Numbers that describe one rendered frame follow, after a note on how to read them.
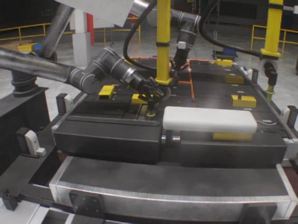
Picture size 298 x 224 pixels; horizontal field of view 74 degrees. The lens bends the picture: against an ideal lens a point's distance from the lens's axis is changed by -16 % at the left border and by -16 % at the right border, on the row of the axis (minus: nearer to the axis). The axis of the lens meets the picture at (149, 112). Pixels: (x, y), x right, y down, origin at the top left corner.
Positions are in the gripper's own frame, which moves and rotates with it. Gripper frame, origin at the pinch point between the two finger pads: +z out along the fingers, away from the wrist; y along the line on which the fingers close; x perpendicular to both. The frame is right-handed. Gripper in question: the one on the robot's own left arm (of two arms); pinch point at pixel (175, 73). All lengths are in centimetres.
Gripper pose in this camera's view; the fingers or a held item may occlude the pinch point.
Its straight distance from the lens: 142.4
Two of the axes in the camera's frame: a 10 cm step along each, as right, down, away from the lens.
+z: -2.8, 9.4, 1.8
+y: -9.1, -3.2, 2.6
